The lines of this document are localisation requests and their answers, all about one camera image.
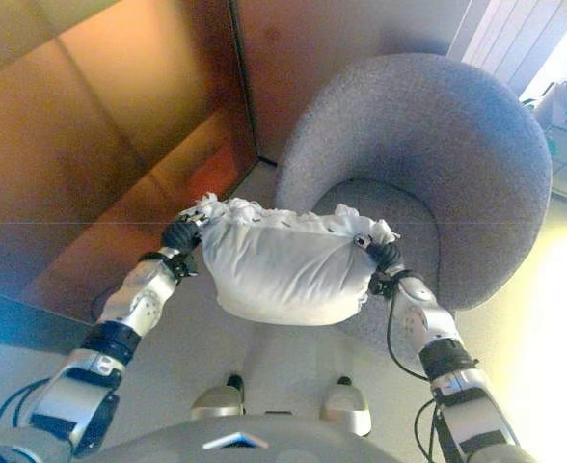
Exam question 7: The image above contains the white ribbed radiator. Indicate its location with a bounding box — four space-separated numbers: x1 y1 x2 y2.
445 0 567 98

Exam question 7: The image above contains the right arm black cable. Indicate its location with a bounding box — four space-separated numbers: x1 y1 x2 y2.
386 287 440 460

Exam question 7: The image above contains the right silver robot leg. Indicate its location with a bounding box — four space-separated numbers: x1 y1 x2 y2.
318 374 373 438

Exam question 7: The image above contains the left silver robot leg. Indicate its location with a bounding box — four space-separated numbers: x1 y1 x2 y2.
190 372 246 422

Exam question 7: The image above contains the silver robot torso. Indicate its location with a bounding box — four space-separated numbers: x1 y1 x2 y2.
77 416 440 463

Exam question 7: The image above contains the white cushion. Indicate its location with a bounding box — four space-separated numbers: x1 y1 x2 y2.
196 191 401 330

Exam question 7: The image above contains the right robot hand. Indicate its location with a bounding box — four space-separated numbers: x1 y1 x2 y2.
353 233 406 274

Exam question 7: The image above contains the silver robot leg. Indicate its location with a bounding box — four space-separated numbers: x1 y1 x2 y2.
190 372 246 422
318 374 373 438

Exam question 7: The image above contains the glossy brown cabinet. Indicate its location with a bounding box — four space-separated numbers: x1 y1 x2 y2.
0 0 276 349

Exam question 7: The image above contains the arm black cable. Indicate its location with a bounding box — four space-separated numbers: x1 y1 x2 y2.
0 377 49 439
386 287 440 460

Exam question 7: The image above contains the grey fabric armchair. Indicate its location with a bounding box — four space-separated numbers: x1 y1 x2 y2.
273 51 554 359

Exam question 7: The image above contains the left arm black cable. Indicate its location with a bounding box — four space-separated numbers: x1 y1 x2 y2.
0 377 49 439

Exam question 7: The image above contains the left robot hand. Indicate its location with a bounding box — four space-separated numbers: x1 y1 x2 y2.
161 207 209 255

